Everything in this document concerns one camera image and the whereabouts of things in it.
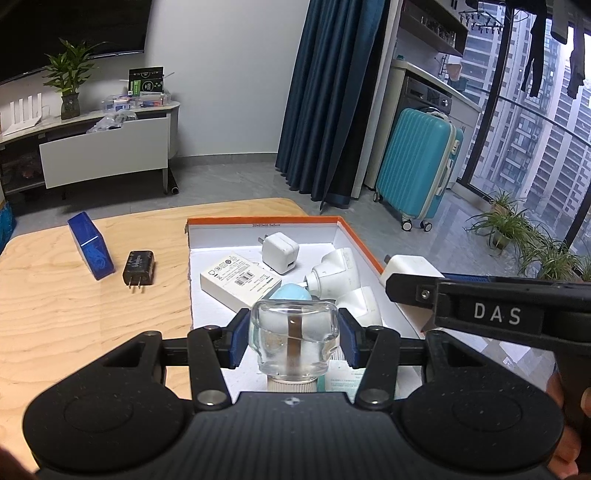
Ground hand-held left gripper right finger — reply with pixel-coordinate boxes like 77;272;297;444
338;307;467;412

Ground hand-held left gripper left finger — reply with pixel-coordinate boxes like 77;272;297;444
104;308;252;410

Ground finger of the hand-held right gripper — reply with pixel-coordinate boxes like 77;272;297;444
385;273;444;334
441;272;492;284

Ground white cube charger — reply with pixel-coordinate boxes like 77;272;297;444
379;255;446;301
261;232;298;276

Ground orange-rimmed white cardboard box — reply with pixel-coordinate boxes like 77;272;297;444
185;216;432;402

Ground white plug-in vaporizer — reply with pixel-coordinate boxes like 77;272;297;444
305;248;361;298
335;286;384;329

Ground teal white carton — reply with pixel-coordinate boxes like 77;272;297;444
316;357;370;404

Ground clear glass liquid bottle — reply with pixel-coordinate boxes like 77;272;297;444
249;299;341;393

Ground white packaged box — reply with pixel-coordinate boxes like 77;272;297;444
200;251;282;309

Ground light blue round object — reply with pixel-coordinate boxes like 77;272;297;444
269;284;315;311

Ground person's right hand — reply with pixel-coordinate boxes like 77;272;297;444
547;371;585;480

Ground spider plant in pot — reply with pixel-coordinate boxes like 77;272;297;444
519;231;585;282
466;189;541;254

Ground black plug charger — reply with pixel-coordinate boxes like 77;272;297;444
122;250;156;292

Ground teal hard-shell suitcase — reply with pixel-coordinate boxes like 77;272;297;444
373;107;465;232

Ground glossy blue box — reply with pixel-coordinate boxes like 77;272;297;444
67;211;115;281

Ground grey washing machine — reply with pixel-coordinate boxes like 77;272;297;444
401;76;455;116

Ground white counter cabinet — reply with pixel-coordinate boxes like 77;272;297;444
365;58;485;190

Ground white television cabinet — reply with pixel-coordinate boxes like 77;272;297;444
0;99;182;195

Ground dark blue curtain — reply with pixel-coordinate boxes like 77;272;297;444
276;0;399;210

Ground white cabinet drawer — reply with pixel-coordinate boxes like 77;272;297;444
39;115;171;189

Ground hanging black clothes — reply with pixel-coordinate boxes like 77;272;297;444
566;0;587;97
522;0;548;97

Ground crumpled clear plastic bags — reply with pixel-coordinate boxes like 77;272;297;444
86;111;138;134

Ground clear plastic containers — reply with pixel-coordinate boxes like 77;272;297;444
102;90;172;112

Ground blue plastic-wrapped pack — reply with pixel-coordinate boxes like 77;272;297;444
0;198;18;252

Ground clip drying hanger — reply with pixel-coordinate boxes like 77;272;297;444
459;0;506;35

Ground dark green printed box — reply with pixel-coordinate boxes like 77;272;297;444
128;67;165;97

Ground white router with antennas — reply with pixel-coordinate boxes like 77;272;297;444
0;92;51;134

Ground bamboo plant in dark vase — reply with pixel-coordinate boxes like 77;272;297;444
42;38;112;121

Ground large black television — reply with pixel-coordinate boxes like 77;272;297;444
0;0;153;86

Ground wall shelf with glassware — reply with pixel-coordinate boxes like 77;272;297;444
398;0;471;57

